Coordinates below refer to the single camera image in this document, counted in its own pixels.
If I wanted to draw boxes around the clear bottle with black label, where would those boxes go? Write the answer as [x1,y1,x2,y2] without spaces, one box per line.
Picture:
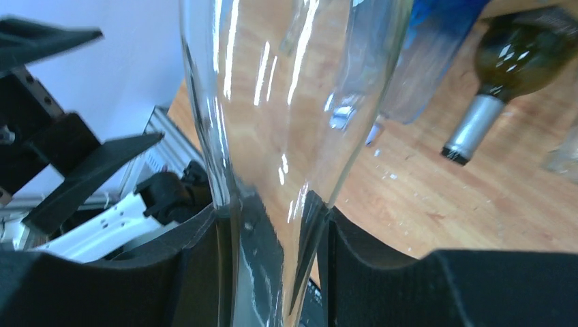
[179,0,413,326]

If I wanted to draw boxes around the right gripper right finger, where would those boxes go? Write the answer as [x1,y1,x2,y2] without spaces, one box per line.
[318,210,577,326]

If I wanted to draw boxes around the aluminium frame rail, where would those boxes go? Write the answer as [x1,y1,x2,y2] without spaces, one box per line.
[8,109,204,211]

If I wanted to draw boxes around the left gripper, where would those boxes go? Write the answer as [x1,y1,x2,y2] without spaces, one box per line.
[1,17,164,235]

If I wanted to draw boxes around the blue square bottle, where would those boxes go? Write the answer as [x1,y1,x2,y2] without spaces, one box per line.
[380,0,488,124]
[322,89,383,151]

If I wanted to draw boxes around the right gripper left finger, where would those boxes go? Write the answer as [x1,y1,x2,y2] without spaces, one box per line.
[1,206,229,326]

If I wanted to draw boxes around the dark green bottle silver foil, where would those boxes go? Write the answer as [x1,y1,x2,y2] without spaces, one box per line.
[441,6,577,166]

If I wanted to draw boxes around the clear bottle far right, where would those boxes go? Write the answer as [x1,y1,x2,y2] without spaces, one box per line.
[543,126,577,184]

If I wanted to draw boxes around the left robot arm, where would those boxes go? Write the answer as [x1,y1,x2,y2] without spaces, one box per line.
[1,17,210,263]

